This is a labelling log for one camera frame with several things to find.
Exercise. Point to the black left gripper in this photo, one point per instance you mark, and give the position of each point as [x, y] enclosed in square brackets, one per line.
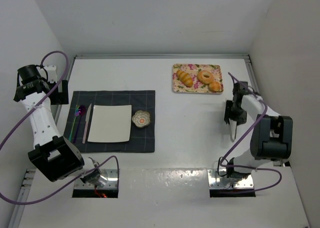
[61, 92]

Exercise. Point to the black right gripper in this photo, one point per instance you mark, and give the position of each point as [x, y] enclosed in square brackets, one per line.
[231, 113]

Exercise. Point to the small round bun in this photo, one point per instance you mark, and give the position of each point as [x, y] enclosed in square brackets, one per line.
[215, 87]

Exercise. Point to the long striped bread roll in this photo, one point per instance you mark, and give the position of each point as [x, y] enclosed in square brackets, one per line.
[185, 78]

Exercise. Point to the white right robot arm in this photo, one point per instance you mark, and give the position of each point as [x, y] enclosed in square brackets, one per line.
[271, 138]

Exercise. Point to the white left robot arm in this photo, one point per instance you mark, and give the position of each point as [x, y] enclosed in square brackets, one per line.
[53, 154]

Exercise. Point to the iridescent green fork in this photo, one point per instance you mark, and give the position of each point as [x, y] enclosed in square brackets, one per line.
[76, 114]

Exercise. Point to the iridescent purple spoon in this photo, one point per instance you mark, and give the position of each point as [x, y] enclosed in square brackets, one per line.
[82, 112]

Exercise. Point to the white square plate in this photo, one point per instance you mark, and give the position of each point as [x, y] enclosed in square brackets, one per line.
[110, 124]

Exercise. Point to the floral rectangular tray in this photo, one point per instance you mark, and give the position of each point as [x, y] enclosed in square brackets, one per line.
[193, 69]

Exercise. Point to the small floral sauce dish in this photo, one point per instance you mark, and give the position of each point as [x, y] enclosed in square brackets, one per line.
[141, 118]

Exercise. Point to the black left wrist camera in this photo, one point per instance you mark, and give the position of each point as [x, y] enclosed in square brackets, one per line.
[30, 73]

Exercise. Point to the pink handled knife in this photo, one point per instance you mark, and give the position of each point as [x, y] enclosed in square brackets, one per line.
[86, 124]

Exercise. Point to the ring-shaped bagel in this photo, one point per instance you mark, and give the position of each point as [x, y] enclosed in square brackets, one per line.
[205, 77]

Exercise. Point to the aluminium frame rail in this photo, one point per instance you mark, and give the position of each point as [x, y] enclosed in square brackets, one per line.
[162, 56]

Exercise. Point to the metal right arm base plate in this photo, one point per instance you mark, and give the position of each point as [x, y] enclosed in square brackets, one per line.
[217, 180]

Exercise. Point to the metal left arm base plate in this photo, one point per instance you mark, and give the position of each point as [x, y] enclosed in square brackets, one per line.
[102, 179]

